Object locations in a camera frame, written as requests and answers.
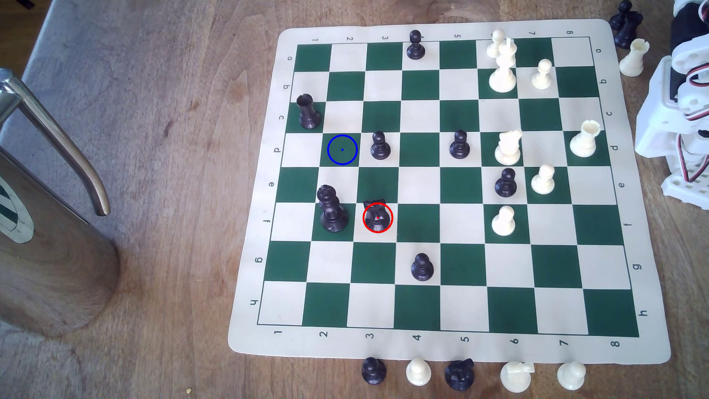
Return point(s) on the black knight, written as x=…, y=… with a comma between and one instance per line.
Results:
x=459, y=375
x=377, y=217

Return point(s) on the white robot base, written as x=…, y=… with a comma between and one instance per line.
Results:
x=678, y=191

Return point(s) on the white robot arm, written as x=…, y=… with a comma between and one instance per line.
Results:
x=659, y=127

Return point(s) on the green and white chess mat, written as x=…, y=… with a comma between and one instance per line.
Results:
x=509, y=310

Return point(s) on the black queen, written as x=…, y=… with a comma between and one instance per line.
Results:
x=333, y=216

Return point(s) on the black pawn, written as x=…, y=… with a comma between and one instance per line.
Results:
x=459, y=147
x=380, y=148
x=422, y=269
x=374, y=372
x=622, y=12
x=415, y=50
x=505, y=186

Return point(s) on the black rook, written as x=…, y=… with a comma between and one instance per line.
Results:
x=308, y=115

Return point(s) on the white pawn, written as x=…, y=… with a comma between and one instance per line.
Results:
x=543, y=183
x=492, y=49
x=571, y=377
x=503, y=224
x=541, y=78
x=418, y=373

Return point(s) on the white knight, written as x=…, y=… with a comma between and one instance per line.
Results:
x=515, y=378
x=507, y=150

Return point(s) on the white king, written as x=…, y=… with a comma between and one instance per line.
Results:
x=503, y=78

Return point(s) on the white rook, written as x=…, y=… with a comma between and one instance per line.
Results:
x=584, y=143
x=633, y=61

